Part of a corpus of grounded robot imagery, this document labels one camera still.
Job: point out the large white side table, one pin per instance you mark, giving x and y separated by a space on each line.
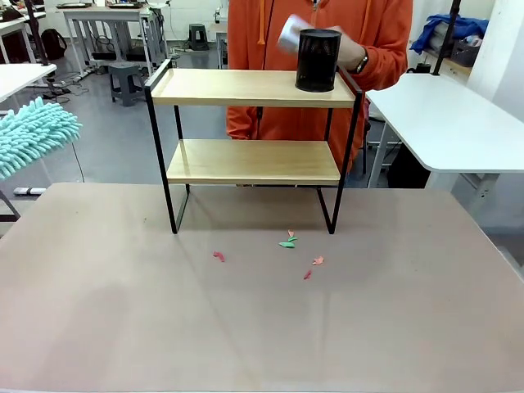
442 118

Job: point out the dark plastic stool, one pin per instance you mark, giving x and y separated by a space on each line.
198 37

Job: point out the black mesh pen holder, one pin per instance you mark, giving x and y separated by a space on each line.
317 61

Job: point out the person's left hand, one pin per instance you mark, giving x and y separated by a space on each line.
350 51

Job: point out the white background workbench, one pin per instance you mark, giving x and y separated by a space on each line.
106 16

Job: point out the white table with pole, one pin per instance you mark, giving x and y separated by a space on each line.
20 78

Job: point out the blue cloth pile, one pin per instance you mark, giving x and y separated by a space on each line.
450 28

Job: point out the white power strip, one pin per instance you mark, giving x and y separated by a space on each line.
29 191

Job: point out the two-tier wooden metal shelf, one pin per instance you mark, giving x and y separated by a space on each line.
249 88

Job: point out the black backpack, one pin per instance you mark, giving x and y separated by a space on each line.
53 43

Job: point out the grey plastic stool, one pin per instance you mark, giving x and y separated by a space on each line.
127 82

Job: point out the black stand pole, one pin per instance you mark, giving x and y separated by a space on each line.
448 37
39 32

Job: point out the grey storage basket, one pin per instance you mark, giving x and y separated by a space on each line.
464 51

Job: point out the person in orange hoodie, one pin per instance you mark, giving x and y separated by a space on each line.
294 118

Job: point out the orange paper scrap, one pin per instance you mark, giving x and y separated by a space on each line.
318 260

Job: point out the wrist watch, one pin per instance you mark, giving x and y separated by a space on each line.
362 64

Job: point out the teal chenille duster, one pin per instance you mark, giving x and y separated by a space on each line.
32 135

